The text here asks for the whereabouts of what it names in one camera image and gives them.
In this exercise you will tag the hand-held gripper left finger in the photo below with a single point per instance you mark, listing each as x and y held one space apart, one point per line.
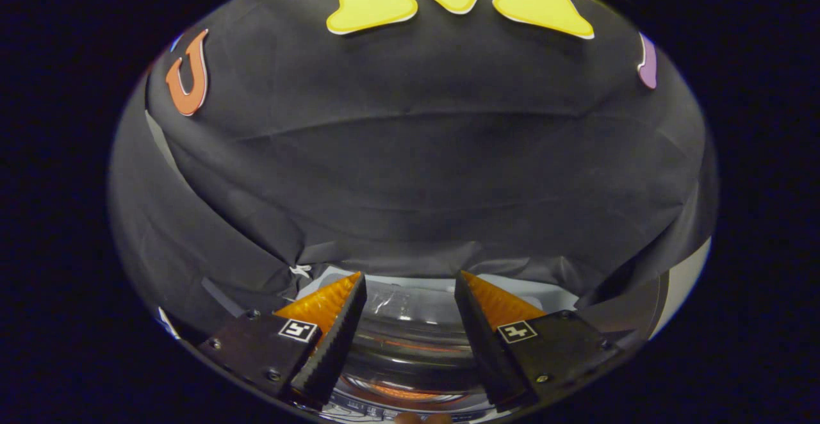
336 347

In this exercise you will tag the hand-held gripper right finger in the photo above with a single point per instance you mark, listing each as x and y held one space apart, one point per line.
480 347

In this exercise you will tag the grey washing machine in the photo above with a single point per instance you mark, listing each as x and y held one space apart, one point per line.
416 283

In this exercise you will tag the black backdrop cloth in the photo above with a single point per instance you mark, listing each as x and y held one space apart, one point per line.
416 174

